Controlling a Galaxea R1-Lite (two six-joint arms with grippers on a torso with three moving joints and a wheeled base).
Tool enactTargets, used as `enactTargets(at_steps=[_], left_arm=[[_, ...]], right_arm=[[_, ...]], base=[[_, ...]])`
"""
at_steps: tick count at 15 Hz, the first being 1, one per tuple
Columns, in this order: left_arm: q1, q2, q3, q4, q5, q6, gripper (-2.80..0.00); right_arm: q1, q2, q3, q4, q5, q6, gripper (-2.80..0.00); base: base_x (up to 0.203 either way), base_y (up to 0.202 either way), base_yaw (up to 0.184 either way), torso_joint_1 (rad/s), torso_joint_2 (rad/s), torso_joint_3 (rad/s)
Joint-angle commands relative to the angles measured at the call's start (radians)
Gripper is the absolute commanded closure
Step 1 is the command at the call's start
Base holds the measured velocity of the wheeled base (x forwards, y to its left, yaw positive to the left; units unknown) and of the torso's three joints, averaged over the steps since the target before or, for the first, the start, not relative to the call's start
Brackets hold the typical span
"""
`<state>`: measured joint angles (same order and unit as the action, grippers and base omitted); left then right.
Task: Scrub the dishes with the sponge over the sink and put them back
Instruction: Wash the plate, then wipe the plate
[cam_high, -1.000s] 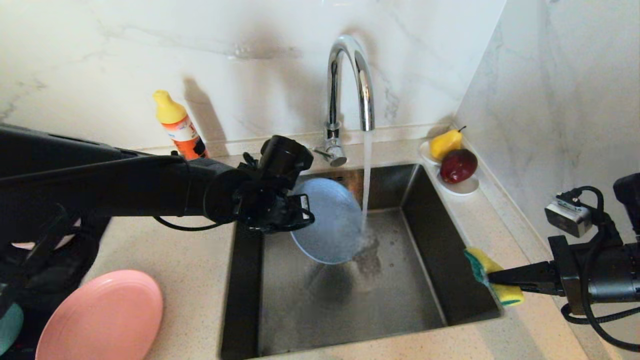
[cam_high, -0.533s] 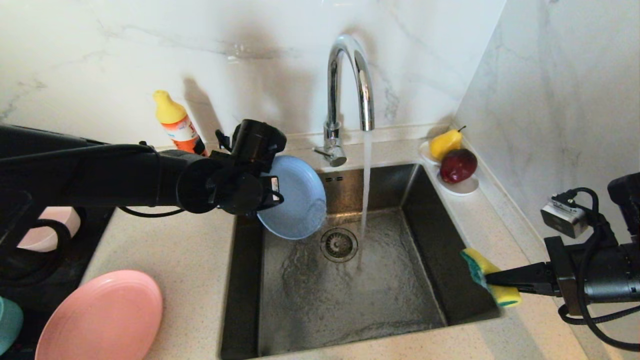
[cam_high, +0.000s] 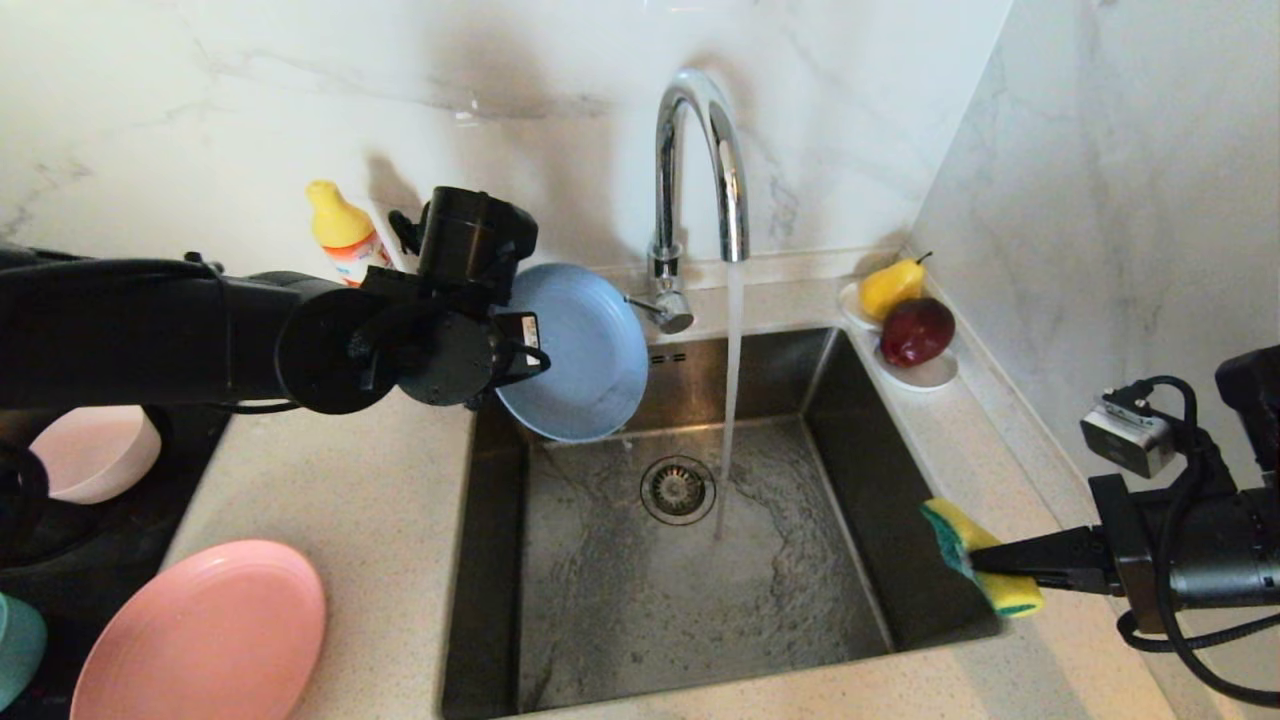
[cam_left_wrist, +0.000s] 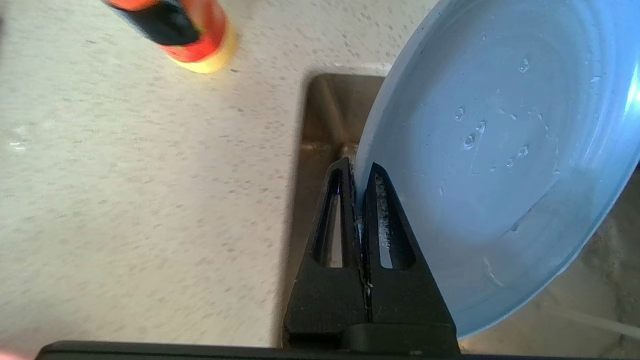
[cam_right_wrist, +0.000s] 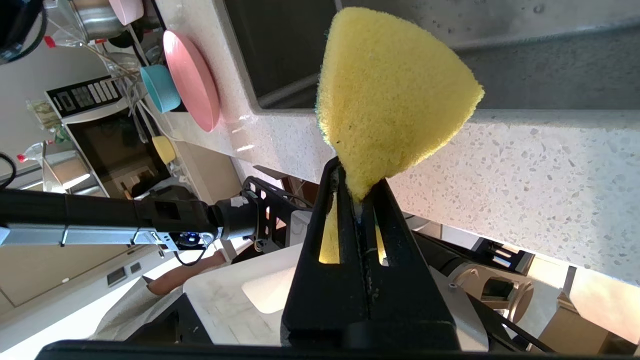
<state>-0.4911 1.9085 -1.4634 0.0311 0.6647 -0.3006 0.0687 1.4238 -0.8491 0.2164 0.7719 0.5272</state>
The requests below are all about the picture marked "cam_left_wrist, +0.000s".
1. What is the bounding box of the orange dish soap bottle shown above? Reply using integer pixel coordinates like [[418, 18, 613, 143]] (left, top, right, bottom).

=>
[[105, 0, 237, 75]]

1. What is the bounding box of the blue grey plate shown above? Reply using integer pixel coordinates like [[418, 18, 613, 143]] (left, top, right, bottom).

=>
[[352, 0, 640, 341]]

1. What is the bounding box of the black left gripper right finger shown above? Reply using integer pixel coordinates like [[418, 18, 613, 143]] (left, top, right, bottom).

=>
[[361, 162, 460, 350]]

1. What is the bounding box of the stainless steel sink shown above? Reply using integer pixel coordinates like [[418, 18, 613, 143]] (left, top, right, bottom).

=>
[[277, 74, 640, 351]]

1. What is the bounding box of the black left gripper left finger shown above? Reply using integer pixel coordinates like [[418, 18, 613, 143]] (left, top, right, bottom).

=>
[[283, 156, 371, 348]]

